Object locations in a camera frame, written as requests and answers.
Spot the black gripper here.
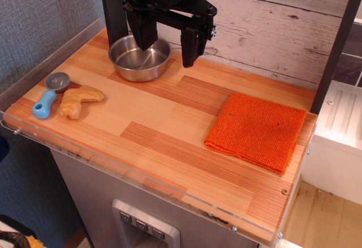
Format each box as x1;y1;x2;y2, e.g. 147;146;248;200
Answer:
123;0;217;68

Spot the orange knitted towel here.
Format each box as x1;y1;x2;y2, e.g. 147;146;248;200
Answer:
204;93;307;175

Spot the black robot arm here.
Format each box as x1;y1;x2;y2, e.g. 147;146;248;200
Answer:
123;0;217;67

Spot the tan toy chicken piece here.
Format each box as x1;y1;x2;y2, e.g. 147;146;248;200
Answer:
59;85;105;119

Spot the clear acrylic edge guard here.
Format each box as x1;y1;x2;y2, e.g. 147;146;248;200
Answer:
2;107;287;247

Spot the grey toy fridge cabinet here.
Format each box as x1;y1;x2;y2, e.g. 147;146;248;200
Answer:
51;150;258;247

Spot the silver dispenser panel with buttons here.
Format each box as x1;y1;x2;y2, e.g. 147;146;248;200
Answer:
111;199;181;247

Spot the white toy sink unit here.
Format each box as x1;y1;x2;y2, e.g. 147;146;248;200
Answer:
301;81;361;204

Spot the dark bag with yellow item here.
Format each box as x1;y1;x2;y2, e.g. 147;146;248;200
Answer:
1;215;45;248

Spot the steel pot with wire handle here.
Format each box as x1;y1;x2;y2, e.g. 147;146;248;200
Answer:
108;34;218;83

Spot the dark left frame post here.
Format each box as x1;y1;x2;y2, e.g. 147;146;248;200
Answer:
102;0;128;46

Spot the dark frame post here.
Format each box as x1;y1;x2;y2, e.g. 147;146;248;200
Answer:
102;0;128;46
310;0;361;114

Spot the blue handled grey scoop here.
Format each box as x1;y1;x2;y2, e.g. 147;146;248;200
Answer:
32;72;71;119

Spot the dark right frame post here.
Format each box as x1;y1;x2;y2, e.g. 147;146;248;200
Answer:
310;0;361;114

